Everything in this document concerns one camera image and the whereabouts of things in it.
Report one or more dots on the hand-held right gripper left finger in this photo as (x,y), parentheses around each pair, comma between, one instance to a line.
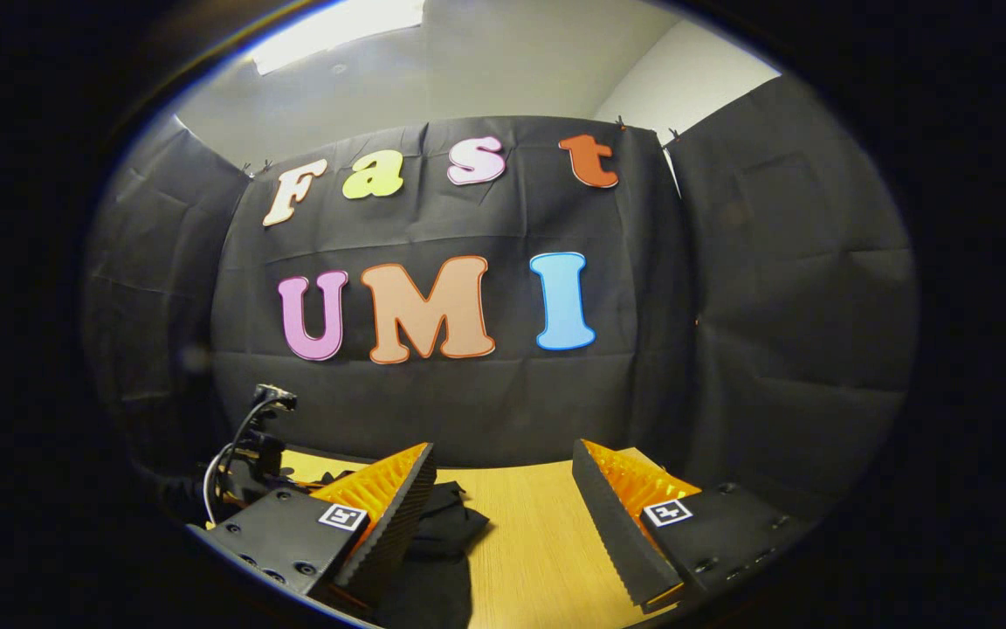
(398,533)

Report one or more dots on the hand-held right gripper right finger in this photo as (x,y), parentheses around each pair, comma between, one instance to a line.
(616,533)

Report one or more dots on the black garment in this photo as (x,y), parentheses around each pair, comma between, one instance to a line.
(446,524)

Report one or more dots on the black backdrop cloth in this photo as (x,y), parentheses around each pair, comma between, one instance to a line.
(512,411)

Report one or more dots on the ceiling light panel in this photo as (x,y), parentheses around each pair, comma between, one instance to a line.
(337,35)

